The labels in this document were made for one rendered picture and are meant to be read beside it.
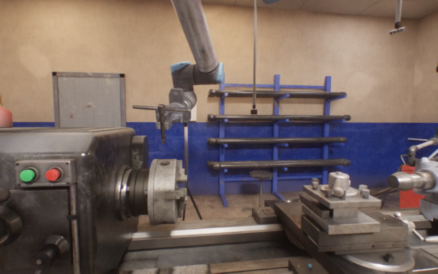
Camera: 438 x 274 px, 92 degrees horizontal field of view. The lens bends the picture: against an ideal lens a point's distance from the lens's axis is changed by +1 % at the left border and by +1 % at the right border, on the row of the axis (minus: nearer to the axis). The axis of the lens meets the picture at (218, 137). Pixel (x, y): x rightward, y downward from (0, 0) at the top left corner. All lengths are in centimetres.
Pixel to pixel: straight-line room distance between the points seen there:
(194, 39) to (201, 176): 337
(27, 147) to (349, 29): 505
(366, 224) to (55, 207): 87
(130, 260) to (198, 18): 106
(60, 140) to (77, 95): 356
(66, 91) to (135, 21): 161
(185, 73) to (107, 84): 320
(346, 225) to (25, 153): 90
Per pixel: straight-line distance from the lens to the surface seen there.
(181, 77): 97
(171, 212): 81
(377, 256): 90
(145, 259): 121
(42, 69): 460
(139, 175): 86
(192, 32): 78
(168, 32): 415
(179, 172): 92
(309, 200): 85
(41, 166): 68
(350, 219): 82
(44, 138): 74
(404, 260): 93
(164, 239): 111
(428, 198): 165
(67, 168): 65
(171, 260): 116
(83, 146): 68
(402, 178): 128
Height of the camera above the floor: 137
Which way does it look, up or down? 4 degrees down
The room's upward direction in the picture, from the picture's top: straight up
